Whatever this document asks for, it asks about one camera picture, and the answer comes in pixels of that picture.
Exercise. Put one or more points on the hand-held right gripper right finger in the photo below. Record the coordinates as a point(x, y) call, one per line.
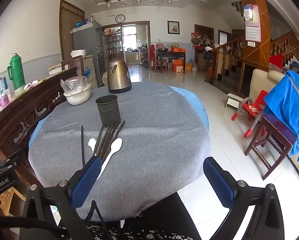
point(218, 182)

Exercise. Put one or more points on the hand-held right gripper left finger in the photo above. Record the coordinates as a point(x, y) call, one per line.
point(87, 182)

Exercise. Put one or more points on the long dark chopstick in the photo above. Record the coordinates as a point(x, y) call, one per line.
point(82, 145)

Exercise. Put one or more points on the white plastic spoon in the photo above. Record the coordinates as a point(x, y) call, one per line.
point(117, 143)
point(92, 142)

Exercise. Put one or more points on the bundle of dark chopsticks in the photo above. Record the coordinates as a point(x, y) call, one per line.
point(107, 142)

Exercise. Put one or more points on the dark grey utensil holder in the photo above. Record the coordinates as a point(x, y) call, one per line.
point(108, 112)

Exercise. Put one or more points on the person's black floral clothing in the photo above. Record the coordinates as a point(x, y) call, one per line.
point(164, 212)

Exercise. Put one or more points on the dark carved wooden sideboard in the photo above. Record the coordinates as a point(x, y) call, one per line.
point(19, 120)

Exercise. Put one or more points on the grey tablecloth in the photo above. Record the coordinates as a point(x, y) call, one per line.
point(152, 142)

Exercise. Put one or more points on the pink cup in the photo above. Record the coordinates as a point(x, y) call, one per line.
point(4, 102)

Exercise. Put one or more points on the dark wooden stool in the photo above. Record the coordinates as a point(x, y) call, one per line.
point(277, 127)

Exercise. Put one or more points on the white step stool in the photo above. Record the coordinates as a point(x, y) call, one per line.
point(233, 101)

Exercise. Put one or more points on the blue tablecloth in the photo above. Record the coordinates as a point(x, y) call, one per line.
point(197, 102)

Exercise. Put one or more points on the white plastic basin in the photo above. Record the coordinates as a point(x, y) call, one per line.
point(77, 97)

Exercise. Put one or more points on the red plastic child chair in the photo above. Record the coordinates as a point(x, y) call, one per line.
point(255, 103)

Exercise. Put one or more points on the clear plastic bottle red cap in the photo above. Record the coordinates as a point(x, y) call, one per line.
point(0, 88)

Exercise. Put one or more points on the blue bottle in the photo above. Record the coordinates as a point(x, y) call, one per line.
point(5, 83)

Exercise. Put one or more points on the clear plastic wrapped bowl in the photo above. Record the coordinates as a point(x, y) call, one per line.
point(73, 85)

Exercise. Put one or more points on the white cloth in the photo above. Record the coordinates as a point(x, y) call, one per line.
point(33, 84)

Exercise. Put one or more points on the blue raincoat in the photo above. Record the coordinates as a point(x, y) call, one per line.
point(289, 105)

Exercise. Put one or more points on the green thermos flask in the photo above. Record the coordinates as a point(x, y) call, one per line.
point(17, 72)

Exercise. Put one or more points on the bronze electric kettle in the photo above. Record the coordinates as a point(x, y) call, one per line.
point(118, 77)

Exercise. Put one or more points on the white cabinet blue print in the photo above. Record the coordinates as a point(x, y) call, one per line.
point(89, 72)

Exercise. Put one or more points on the white cardboard box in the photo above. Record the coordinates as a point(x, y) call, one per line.
point(55, 69)

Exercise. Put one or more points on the large clear water bottle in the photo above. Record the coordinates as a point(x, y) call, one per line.
point(194, 67)

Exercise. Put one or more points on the yellow box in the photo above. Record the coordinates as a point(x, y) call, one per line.
point(188, 67)

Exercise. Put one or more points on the dark wooden chair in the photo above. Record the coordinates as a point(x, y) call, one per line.
point(64, 65)

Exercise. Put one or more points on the tall orange box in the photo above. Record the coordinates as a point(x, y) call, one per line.
point(178, 66)

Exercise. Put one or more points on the white rice cooker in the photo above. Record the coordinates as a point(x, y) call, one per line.
point(78, 53)

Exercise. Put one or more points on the wooden stair railing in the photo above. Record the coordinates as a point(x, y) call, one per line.
point(227, 52)

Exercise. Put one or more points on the small wooden chair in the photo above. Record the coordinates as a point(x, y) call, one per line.
point(159, 65)

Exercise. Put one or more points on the dark wooden side table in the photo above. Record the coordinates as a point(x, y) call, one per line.
point(170, 54)

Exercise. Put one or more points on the flat orange box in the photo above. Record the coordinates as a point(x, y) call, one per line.
point(178, 49)

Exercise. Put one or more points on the grey refrigerator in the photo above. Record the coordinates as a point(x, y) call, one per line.
point(87, 40)

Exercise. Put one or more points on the shelf of bottles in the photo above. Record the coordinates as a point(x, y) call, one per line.
point(113, 40)

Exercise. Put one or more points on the hanging woven hats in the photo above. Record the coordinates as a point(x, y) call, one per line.
point(198, 38)

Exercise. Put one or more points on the red hanging cloth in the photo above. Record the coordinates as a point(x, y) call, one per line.
point(152, 52)

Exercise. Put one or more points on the brown striped door curtain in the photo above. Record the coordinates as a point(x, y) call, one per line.
point(69, 30)

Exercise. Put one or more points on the blue bag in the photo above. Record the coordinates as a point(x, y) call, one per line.
point(80, 24)

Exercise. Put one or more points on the white hanging pouch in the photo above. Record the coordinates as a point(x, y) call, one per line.
point(247, 12)

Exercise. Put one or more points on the wall calendar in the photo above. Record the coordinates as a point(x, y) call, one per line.
point(253, 30)

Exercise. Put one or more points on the framed wall picture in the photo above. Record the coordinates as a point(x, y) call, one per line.
point(173, 27)

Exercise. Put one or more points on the round wall clock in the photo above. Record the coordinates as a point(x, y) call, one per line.
point(120, 18)

